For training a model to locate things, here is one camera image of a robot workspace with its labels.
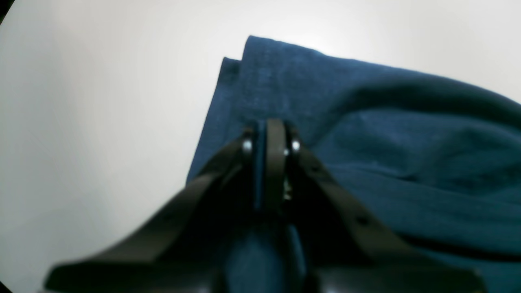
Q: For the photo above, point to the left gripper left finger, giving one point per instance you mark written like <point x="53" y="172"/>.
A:
<point x="183" y="247"/>

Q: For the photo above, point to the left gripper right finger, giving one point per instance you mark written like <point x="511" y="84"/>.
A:
<point x="344" y="248"/>

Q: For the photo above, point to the dark blue T-shirt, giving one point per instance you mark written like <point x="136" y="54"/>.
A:
<point x="435" y="159"/>

